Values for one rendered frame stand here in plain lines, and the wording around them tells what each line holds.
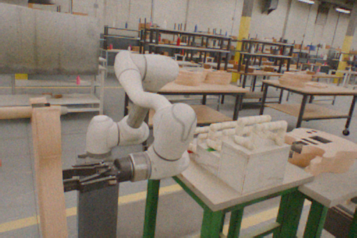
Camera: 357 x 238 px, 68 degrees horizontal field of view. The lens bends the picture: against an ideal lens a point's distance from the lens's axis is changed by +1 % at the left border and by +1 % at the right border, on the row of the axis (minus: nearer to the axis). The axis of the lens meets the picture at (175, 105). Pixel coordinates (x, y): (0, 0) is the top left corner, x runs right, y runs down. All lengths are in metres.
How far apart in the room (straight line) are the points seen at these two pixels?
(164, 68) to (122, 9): 11.32
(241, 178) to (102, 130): 0.92
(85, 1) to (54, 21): 11.47
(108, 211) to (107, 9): 10.99
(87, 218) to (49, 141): 1.33
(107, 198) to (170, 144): 1.13
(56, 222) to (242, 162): 0.69
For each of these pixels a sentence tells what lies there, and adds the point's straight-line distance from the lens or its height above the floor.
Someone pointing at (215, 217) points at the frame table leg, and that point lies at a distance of 1.09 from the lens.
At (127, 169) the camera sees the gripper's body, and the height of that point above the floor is 1.10.
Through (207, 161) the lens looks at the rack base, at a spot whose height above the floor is 0.97.
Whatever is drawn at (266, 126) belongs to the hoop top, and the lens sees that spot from 1.10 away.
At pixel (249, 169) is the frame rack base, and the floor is 1.03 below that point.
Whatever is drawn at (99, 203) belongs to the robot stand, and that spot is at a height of 0.44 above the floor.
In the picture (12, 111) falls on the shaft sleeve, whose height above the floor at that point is 1.26.
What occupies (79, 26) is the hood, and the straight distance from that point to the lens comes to 0.69.
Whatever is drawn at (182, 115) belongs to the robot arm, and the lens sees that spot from 0.73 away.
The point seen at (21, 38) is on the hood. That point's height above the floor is 1.46.
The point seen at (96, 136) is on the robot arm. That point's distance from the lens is 1.69.
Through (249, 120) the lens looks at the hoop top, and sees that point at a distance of 1.14.
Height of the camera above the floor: 1.50
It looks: 14 degrees down
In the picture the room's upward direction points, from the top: 6 degrees clockwise
